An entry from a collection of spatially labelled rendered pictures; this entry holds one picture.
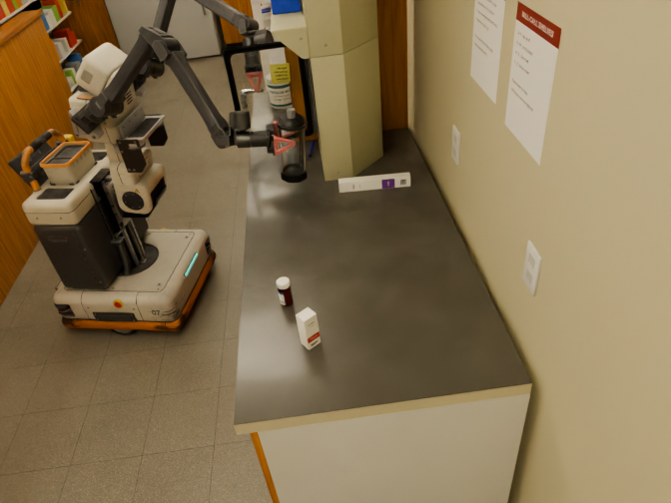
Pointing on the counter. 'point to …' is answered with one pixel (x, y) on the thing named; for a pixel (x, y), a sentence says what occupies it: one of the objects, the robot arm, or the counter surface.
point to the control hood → (292, 31)
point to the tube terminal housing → (345, 83)
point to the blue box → (285, 6)
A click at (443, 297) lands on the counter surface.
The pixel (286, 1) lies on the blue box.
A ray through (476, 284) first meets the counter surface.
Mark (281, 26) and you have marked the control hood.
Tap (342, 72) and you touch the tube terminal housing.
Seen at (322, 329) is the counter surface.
